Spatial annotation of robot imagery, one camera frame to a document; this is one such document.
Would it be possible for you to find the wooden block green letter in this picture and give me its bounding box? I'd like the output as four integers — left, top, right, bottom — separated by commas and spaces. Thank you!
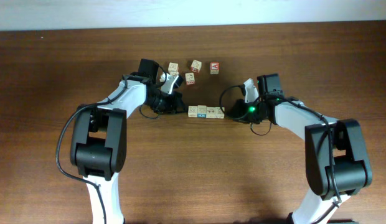
215, 107, 225, 119

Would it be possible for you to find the wooden block red letter A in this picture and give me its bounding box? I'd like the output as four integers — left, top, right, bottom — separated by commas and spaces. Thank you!
210, 62, 220, 75

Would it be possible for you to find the wooden block center red base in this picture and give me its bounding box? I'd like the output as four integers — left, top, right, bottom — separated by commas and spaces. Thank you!
185, 73, 195, 85

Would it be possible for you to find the wooden block blue side front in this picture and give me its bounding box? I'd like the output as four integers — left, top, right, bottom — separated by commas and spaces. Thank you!
197, 105, 207, 118

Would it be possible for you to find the wooden block top left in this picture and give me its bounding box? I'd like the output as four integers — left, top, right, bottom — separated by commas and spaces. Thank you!
168, 62, 179, 72

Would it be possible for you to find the wooden block red side top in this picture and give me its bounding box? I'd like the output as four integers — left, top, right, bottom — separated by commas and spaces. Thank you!
191, 60, 202, 73

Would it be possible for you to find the wooden block car picture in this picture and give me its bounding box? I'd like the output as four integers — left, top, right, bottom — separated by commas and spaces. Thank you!
206, 106, 216, 119

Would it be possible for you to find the wooden block blue side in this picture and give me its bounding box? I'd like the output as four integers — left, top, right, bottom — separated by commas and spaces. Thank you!
188, 106, 198, 118
197, 105, 207, 118

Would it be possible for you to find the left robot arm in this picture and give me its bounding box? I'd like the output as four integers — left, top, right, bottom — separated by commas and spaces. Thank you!
70, 59, 187, 223

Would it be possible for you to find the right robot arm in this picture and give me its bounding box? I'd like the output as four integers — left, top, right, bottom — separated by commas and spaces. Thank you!
225, 73, 373, 224

